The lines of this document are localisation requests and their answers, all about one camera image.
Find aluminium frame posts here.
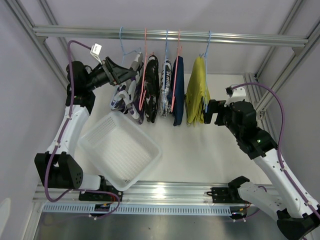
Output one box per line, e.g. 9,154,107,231
0,0,320,121

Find aluminium front rail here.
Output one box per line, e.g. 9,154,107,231
31,181,278,207

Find pink hanger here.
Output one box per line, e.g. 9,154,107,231
138,28,154,111
171,30,182,113

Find yellow green trousers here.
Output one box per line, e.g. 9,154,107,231
185,56,210,126

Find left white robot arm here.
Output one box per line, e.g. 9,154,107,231
34,55,143,201

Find grey slotted cable duct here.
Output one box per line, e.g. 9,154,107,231
42,203,232,216

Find purple camouflage trousers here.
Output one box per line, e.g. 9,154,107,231
110,52,144,125

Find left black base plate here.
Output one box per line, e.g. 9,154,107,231
78,185,123,202

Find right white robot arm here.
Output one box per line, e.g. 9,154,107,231
203,99,320,240

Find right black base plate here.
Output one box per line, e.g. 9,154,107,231
211,187,245,204

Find white black lettered trousers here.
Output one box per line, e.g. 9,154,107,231
158,59,172,118

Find navy blue trousers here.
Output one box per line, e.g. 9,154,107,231
167,56,185,126

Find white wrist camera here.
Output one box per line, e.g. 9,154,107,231
224,85,247,107
90,43,102,62

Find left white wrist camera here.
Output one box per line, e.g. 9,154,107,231
90,43,102,62

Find black white patterned trousers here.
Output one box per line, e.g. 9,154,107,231
143,54,160,123

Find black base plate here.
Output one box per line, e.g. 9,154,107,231
211,187,245,204
78,185,123,202

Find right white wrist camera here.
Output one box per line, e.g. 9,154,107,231
224,85,247,107

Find white plastic basket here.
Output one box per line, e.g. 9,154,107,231
78,112,162,192

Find light blue hanger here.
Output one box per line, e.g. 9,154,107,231
160,30,172,117
200,30,212,113
119,26,142,65

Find aluminium hanging rail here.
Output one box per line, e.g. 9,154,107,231
32,25,309,48

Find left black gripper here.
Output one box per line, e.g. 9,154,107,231
84,57,137,91

